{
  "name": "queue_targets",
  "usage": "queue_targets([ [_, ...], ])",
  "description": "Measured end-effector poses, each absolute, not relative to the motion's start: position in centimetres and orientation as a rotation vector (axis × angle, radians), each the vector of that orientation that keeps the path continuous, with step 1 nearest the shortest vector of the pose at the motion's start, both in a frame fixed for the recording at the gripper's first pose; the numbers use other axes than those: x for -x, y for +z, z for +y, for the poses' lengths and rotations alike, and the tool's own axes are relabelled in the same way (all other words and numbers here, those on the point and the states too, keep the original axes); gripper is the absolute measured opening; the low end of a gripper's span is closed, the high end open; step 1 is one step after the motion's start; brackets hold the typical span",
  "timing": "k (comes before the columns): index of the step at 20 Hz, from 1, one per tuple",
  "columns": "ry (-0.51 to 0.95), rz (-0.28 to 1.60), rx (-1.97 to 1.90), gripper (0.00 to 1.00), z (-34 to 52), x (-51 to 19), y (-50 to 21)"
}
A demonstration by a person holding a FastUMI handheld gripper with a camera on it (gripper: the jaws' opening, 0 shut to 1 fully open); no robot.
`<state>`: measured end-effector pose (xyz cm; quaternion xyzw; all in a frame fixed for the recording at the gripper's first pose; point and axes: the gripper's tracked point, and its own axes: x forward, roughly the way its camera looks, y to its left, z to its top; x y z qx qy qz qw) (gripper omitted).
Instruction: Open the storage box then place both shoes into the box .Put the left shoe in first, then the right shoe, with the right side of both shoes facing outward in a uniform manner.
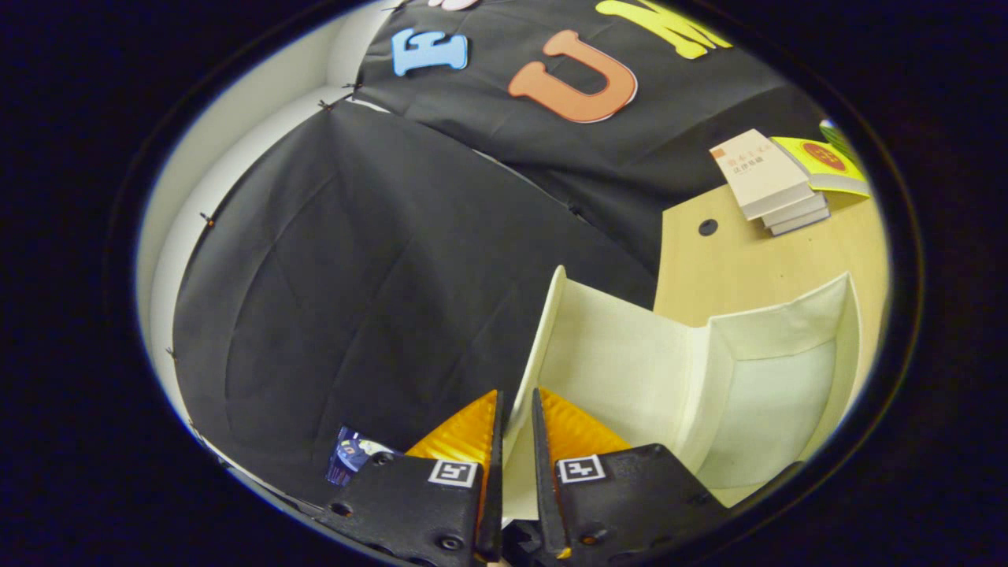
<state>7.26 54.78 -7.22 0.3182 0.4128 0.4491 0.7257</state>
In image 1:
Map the yellow book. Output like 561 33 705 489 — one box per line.
770 135 872 198

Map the cream fabric storage box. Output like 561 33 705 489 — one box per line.
502 265 863 521

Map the beige book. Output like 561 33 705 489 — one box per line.
709 128 814 221

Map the white book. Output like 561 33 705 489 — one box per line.
760 193 828 229

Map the thin grey book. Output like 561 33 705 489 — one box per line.
770 206 831 237

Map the black backdrop cloth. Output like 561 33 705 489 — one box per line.
172 0 828 505

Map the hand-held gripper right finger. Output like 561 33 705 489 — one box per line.
531 387 729 564

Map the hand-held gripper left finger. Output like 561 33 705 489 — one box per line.
315 389 505 567

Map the watermelon slice plush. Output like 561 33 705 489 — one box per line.
819 120 867 178

